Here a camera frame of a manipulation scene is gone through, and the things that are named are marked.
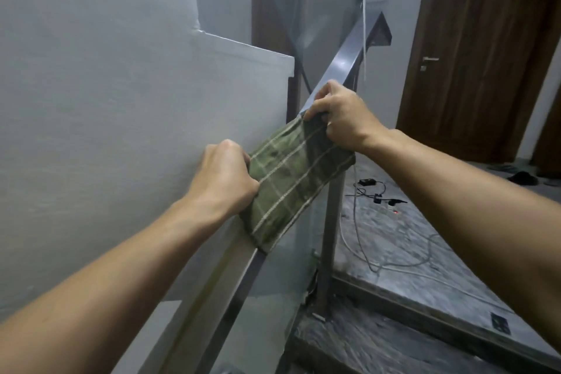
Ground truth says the black slipper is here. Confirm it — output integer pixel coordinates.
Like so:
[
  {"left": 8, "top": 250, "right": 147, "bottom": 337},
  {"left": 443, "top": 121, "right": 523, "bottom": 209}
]
[{"left": 506, "top": 171, "right": 538, "bottom": 186}]

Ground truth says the person's right forearm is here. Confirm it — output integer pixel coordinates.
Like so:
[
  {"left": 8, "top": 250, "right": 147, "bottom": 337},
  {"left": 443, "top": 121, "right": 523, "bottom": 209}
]
[{"left": 364, "top": 127, "right": 561, "bottom": 357}]

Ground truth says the person's left hand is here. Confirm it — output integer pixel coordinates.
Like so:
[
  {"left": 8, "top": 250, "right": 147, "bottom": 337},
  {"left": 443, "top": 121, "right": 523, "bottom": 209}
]
[{"left": 188, "top": 139, "right": 261, "bottom": 224}]

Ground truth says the metal railing post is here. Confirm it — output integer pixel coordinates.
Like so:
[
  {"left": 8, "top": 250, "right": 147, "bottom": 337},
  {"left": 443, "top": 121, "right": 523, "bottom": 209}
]
[{"left": 315, "top": 165, "right": 348, "bottom": 318}]

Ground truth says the white floor cable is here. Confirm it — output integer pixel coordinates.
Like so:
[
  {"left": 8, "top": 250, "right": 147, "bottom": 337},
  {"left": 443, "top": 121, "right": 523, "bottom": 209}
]
[{"left": 340, "top": 207, "right": 519, "bottom": 314}]

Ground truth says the green striped cloth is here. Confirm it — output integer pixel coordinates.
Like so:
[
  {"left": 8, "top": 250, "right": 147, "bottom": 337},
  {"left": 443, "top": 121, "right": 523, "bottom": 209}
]
[{"left": 240, "top": 114, "right": 356, "bottom": 254}]

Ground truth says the dark sticker on step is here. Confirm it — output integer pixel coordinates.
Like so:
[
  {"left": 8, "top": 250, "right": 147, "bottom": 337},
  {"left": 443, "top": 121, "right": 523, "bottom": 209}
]
[{"left": 489, "top": 312, "right": 513, "bottom": 336}]

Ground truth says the person's right hand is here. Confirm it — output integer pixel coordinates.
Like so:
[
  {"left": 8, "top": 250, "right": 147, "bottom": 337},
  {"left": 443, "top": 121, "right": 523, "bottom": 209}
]
[{"left": 303, "top": 79, "right": 389, "bottom": 156}]

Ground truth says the person's left forearm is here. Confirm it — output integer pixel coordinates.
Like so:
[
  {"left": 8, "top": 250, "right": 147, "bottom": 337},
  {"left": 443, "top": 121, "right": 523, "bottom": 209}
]
[{"left": 0, "top": 198, "right": 241, "bottom": 374}]

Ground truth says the metal stair handrail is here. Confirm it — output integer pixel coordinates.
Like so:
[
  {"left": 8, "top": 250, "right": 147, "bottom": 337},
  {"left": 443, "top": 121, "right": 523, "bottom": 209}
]
[{"left": 140, "top": 11, "right": 393, "bottom": 374}]

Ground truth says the dark wooden door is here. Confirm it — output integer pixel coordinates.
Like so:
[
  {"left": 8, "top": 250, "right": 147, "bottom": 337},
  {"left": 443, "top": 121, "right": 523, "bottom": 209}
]
[{"left": 396, "top": 0, "right": 561, "bottom": 165}]

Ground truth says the glass railing panel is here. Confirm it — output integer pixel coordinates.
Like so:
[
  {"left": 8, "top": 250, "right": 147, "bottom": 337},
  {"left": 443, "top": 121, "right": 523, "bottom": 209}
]
[{"left": 253, "top": 0, "right": 366, "bottom": 89}]

